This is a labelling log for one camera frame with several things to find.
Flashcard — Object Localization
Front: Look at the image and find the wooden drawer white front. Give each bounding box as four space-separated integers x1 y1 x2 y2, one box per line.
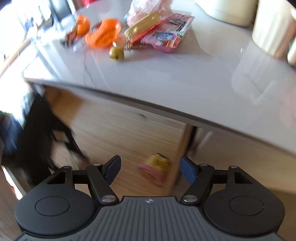
45 87 193 197

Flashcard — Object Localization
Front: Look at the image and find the yellow pink toy cup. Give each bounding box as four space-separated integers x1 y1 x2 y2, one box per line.
137 153 171 186

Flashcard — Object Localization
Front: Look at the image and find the brown doll figure keychain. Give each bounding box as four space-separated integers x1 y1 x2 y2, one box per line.
60 24 78 48

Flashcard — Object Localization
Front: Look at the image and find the orange plastic shell half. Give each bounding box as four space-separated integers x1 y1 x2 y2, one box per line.
85 18 121 48

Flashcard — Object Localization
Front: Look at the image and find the yellow keychain case with bell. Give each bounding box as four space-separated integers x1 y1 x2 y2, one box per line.
109 12 162 61

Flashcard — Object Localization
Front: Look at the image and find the pink snack packet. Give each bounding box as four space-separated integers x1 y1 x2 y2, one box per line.
140 13 195 53

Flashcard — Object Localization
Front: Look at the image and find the pink white cloth pouch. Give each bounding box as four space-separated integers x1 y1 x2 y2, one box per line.
126 0 172 27

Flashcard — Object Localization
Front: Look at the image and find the white oblong storage box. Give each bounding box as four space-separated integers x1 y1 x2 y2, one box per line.
195 0 258 27

